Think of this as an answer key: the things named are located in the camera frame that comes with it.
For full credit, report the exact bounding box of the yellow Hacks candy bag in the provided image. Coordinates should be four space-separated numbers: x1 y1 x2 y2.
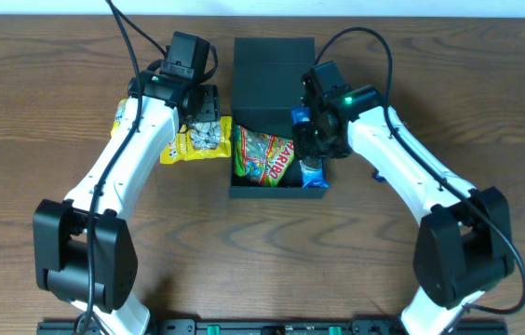
159 116 232 165

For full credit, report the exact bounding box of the blue Oreo cookie pack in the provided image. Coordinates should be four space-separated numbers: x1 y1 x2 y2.
290 107 330 189

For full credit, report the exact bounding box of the green Haribo gummy bag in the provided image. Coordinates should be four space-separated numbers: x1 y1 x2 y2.
233 126 294 187

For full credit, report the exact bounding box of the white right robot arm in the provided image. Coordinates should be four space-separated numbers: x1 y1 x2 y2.
293 80 522 334

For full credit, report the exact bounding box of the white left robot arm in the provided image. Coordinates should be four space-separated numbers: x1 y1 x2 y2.
33 71 220 334

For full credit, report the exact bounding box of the purple Dairy Milk bar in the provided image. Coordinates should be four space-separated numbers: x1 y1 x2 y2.
372 169 386 183

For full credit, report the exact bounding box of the black open box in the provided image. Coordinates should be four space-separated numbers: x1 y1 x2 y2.
229 37 326 199

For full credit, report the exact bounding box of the yellow Mentos bottle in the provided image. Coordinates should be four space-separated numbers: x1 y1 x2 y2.
110 99 127 137

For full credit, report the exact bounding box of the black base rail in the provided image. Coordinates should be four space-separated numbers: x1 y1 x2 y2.
36 317 509 335

